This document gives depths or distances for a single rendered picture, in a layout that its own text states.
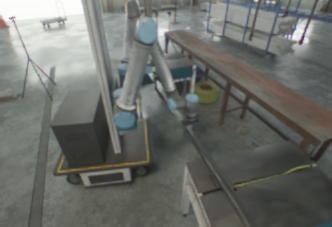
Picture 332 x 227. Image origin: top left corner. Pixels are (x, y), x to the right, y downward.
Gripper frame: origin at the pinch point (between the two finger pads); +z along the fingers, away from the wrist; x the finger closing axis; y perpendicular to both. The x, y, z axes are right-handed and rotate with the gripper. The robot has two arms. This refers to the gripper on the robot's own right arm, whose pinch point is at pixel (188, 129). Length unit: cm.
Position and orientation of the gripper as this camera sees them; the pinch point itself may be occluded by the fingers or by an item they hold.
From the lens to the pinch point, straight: 162.4
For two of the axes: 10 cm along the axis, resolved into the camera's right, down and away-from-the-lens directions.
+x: 9.4, -1.9, 2.8
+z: 0.0, 8.2, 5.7
